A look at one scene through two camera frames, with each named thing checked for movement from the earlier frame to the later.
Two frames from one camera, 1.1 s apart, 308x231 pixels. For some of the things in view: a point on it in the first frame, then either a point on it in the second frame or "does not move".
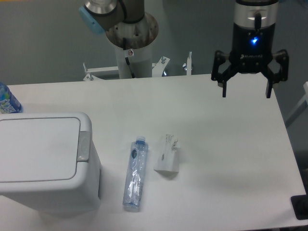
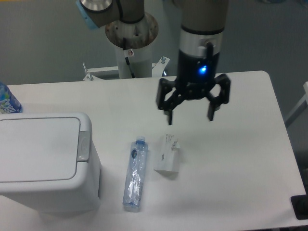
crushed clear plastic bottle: (135, 174) does not move
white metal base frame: (158, 68) does not move
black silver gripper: (252, 43) → (198, 57)
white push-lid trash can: (47, 160) does not move
